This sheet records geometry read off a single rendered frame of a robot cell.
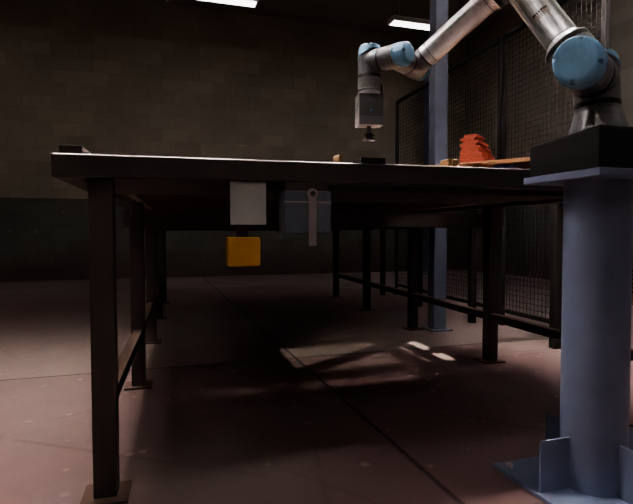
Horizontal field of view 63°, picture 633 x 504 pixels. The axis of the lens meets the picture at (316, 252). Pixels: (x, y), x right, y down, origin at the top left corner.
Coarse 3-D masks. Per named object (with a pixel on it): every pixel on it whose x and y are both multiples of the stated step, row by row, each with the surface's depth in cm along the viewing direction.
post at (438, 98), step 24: (432, 0) 371; (432, 24) 372; (432, 72) 373; (432, 96) 373; (432, 120) 373; (432, 144) 374; (432, 240) 375; (432, 264) 376; (432, 288) 376; (432, 312) 376
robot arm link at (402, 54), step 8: (384, 48) 167; (392, 48) 165; (400, 48) 163; (408, 48) 164; (376, 56) 168; (384, 56) 166; (392, 56) 165; (400, 56) 163; (408, 56) 164; (376, 64) 169; (384, 64) 168; (392, 64) 167; (400, 64) 166; (408, 64) 165; (400, 72) 173; (408, 72) 173
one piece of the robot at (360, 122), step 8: (360, 96) 172; (368, 96) 172; (376, 96) 172; (360, 104) 172; (368, 104) 172; (376, 104) 172; (360, 112) 172; (368, 112) 172; (376, 112) 172; (360, 120) 172; (368, 120) 172; (376, 120) 173; (368, 128) 175
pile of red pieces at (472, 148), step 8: (464, 136) 263; (472, 136) 261; (480, 136) 265; (464, 144) 263; (472, 144) 260; (480, 144) 265; (464, 152) 263; (472, 152) 260; (480, 152) 258; (488, 152) 271; (464, 160) 263; (472, 160) 260; (480, 160) 258
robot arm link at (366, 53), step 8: (360, 48) 173; (368, 48) 171; (376, 48) 170; (360, 56) 173; (368, 56) 170; (360, 64) 173; (368, 64) 171; (360, 72) 173; (368, 72) 171; (376, 72) 172
